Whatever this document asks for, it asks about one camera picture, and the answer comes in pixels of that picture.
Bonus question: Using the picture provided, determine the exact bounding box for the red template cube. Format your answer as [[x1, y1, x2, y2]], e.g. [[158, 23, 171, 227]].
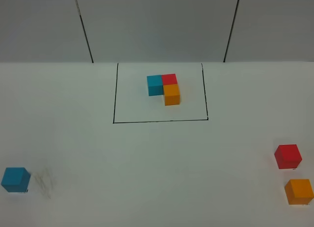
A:
[[161, 74, 178, 85]]

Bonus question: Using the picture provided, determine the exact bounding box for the orange template cube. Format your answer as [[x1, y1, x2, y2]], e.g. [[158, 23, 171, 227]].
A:
[[163, 84, 181, 106]]

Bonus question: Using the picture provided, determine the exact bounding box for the blue template cube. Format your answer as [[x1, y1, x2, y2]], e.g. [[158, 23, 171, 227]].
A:
[[147, 75, 164, 96]]

